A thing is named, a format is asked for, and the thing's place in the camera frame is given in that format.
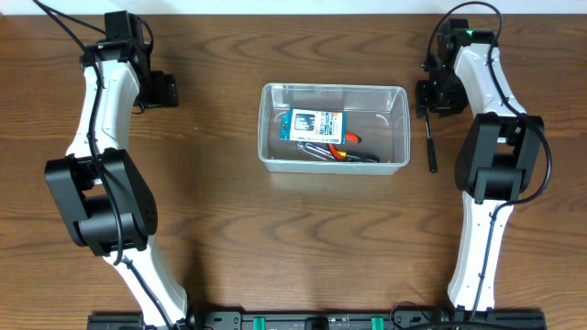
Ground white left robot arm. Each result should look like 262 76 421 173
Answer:
45 11 198 329

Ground clear plastic container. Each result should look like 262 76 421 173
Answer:
258 82 410 175

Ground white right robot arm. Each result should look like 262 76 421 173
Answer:
415 18 544 314

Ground blue screw box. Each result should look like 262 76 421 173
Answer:
280 108 346 144

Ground silver wrench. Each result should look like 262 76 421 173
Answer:
296 141 336 161

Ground black yellow screwdriver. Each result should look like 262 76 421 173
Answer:
345 152 380 163

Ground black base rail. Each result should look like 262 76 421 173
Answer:
86 309 548 330

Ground small metal hammer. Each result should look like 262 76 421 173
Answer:
425 115 437 173

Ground red handled pliers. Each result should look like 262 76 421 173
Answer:
328 133 361 161

